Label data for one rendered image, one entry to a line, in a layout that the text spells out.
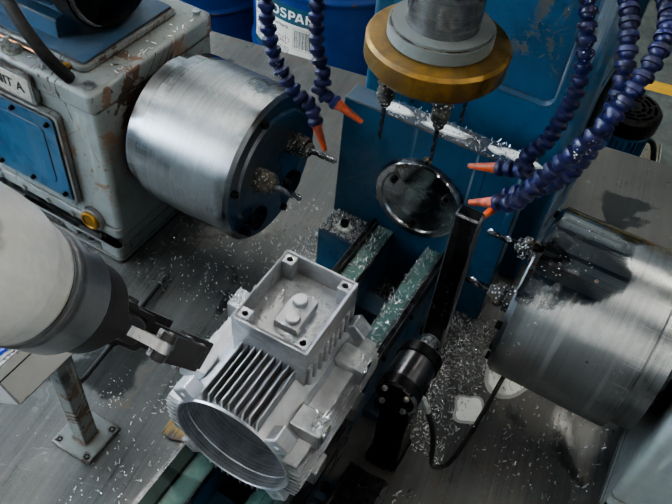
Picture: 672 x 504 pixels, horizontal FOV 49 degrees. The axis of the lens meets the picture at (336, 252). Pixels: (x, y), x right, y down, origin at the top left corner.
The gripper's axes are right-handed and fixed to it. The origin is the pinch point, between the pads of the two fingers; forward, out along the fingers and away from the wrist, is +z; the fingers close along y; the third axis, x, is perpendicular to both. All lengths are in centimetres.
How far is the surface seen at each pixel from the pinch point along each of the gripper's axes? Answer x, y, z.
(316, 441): 2.7, -15.3, 13.3
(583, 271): -29.9, -32.9, 21.8
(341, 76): -66, 35, 84
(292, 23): -99, 83, 139
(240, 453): 9.7, -5.2, 23.6
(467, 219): -26.4, -19.5, 9.1
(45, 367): 10.7, 16.6, 9.4
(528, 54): -58, -13, 28
